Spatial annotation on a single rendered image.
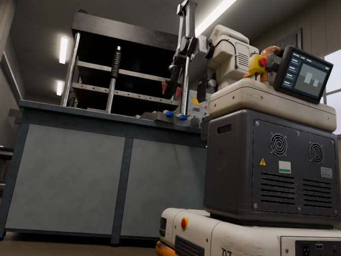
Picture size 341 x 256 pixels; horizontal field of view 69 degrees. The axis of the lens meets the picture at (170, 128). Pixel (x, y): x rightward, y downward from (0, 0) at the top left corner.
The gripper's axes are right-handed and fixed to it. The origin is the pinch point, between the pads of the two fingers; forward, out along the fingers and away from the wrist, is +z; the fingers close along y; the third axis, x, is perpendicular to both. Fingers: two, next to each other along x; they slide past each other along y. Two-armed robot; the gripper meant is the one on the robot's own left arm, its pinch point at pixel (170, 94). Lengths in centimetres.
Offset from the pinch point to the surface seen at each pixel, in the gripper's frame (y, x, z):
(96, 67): 42, -115, 2
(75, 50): 65, -114, -10
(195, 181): -26, 24, 50
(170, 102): -37, -86, 14
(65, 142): 59, 2, 45
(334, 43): -244, -98, -114
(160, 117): 5.9, 9.2, 15.1
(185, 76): -48, -91, -16
